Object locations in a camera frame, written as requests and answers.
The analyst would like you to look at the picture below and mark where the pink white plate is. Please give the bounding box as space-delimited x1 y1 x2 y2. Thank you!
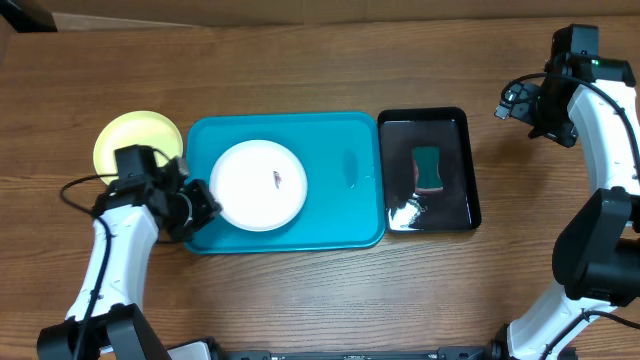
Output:
209 140 308 232

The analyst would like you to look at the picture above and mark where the yellow plate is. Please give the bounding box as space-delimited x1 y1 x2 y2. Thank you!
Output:
93 111 183 185

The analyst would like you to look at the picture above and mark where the green scrub sponge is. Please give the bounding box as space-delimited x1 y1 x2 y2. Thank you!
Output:
412 146 443 194

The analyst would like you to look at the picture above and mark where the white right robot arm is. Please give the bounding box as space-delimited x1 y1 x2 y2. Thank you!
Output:
485 50 639 359

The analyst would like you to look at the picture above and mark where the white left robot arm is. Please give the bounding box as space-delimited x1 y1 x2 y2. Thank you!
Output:
37 176 220 360

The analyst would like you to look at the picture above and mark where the black water tray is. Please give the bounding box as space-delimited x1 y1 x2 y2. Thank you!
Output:
377 107 482 233

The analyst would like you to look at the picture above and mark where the teal plastic tray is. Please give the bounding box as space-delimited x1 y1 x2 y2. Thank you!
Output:
186 112 386 255

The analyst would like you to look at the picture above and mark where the dark object top left corner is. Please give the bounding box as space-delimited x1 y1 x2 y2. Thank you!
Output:
0 0 57 33

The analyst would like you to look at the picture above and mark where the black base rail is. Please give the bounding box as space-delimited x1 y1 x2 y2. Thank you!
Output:
202 337 508 360

